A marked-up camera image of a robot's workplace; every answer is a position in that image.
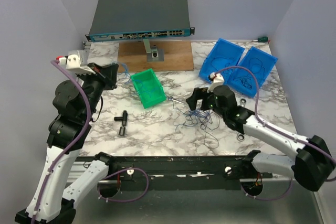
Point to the grey metal stand bracket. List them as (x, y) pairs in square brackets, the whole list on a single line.
[(153, 52)]

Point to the grey network switch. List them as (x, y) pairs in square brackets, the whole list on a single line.
[(140, 19)]

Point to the green handled screwdriver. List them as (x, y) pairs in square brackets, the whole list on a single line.
[(263, 39)]

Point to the silver ratchet wrench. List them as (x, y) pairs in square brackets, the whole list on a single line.
[(241, 137)]

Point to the aluminium frame rail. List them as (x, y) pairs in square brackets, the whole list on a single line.
[(78, 169)]

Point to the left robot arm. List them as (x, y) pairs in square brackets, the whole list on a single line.
[(52, 202)]

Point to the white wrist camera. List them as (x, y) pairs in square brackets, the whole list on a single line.
[(216, 80), (76, 60)]

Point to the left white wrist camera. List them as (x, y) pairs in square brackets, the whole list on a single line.
[(76, 60)]

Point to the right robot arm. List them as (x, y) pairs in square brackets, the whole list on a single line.
[(307, 160)]

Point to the left blue plastic bin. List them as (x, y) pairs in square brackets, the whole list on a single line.
[(224, 54)]

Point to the silver combination wrench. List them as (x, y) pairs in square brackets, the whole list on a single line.
[(175, 100)]

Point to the green plastic bin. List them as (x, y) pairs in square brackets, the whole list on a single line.
[(148, 88)]

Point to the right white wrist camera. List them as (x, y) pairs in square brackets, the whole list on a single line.
[(216, 80)]

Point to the right blue plastic bin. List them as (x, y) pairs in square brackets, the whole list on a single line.
[(260, 64)]

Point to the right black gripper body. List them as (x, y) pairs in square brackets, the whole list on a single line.
[(209, 103)]

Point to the black T-handle tool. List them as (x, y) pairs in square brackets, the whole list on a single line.
[(123, 119)]

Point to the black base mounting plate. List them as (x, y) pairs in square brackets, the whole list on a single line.
[(128, 172)]

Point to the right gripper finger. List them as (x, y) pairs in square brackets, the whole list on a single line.
[(201, 93), (192, 101)]

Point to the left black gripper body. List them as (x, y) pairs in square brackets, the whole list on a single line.
[(95, 87)]

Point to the blue plastic bin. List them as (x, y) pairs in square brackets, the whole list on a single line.
[(224, 54), (260, 64)]

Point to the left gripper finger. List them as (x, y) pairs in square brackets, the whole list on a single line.
[(110, 85), (107, 73)]

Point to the wooden base board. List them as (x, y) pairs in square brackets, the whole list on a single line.
[(171, 56)]

